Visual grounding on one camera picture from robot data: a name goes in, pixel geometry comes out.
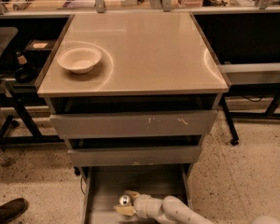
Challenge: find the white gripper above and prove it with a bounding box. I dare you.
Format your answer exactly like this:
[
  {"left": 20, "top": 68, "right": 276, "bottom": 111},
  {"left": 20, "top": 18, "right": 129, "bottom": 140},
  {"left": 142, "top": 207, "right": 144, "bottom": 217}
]
[{"left": 114, "top": 190, "right": 163, "bottom": 218}]

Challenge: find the redbull can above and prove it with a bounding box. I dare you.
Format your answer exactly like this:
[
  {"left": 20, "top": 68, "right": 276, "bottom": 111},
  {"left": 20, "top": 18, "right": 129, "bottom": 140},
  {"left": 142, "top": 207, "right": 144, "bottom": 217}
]
[{"left": 119, "top": 194, "right": 132, "bottom": 205}]

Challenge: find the open grey bottom drawer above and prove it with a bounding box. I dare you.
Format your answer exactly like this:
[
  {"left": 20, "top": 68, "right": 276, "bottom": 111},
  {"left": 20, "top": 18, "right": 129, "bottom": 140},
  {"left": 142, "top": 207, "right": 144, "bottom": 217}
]
[{"left": 81, "top": 164, "right": 192, "bottom": 224}]

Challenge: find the grey middle drawer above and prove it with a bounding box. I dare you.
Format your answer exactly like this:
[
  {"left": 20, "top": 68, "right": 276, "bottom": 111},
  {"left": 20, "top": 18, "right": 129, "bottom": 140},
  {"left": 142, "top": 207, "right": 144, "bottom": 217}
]
[{"left": 68, "top": 146, "right": 202, "bottom": 167}]

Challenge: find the grey drawer cabinet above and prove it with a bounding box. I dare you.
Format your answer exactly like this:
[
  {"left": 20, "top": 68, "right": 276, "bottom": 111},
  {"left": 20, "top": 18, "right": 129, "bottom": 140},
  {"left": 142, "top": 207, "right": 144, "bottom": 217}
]
[{"left": 34, "top": 11, "right": 231, "bottom": 224}]

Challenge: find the grey top drawer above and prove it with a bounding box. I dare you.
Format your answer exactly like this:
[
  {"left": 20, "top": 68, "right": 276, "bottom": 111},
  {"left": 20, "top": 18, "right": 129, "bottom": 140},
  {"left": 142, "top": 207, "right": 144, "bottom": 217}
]
[{"left": 50, "top": 110, "right": 217, "bottom": 139}]

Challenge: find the brown shoe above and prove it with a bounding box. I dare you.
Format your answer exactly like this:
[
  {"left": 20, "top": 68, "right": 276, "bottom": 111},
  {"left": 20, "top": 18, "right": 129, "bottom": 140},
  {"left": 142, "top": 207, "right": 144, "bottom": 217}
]
[{"left": 0, "top": 198, "right": 28, "bottom": 224}]

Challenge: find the white paper bowl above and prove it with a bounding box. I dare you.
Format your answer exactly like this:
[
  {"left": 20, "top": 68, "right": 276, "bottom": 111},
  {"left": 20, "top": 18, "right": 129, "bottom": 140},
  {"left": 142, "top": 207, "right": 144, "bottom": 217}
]
[{"left": 57, "top": 46, "right": 102, "bottom": 75}]

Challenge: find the grey bench right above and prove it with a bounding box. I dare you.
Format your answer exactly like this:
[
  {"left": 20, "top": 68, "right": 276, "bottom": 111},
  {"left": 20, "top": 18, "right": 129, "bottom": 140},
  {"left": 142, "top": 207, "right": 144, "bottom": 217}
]
[{"left": 218, "top": 63, "right": 280, "bottom": 146}]

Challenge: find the black table frame left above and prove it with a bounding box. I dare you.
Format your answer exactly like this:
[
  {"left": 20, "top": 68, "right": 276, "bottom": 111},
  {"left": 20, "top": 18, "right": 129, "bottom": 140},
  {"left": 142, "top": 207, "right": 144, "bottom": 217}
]
[{"left": 0, "top": 80, "right": 62, "bottom": 146}]

